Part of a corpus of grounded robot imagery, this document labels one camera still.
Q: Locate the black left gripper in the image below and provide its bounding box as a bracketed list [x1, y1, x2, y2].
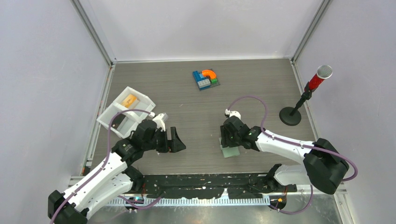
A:
[143, 126, 185, 153]

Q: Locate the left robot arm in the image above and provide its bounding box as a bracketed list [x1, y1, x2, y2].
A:
[48, 119, 186, 224]

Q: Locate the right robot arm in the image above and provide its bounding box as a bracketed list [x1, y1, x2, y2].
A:
[220, 116, 349, 195]

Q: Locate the black card in tray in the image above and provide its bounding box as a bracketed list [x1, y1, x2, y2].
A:
[111, 114, 127, 130]

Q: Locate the orange card stack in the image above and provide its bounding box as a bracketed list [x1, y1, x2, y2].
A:
[121, 94, 140, 109]

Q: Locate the white two-compartment tray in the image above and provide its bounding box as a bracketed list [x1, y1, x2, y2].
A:
[97, 86, 156, 139]

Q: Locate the red microphone on stand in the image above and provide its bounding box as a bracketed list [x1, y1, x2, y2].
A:
[279, 65, 333, 126]

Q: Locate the colourful toy block set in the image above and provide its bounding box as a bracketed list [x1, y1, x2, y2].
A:
[192, 69, 220, 91]

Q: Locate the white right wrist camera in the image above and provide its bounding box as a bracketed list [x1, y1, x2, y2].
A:
[225, 108, 241, 119]

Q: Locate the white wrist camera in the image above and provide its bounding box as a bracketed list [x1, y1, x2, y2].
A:
[225, 108, 241, 119]
[152, 113, 169, 132]

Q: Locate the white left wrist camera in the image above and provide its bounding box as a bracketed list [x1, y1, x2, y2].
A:
[152, 113, 169, 132]

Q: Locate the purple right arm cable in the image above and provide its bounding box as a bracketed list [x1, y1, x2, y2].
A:
[226, 95, 359, 215]

